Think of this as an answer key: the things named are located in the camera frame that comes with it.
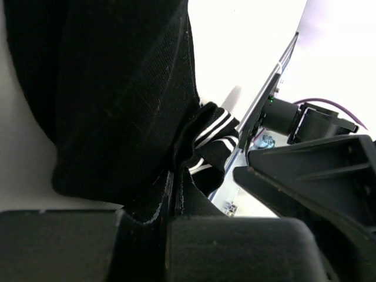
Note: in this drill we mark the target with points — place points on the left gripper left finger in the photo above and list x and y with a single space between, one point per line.
89 245

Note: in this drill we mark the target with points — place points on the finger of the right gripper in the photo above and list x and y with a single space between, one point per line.
329 184

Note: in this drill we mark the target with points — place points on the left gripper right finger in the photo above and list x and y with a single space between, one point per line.
202 244

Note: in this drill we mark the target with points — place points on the black sock white stripes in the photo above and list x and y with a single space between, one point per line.
112 85

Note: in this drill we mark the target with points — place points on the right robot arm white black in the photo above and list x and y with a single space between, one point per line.
286 124

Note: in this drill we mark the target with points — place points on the aluminium front rail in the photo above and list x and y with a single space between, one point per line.
230 198

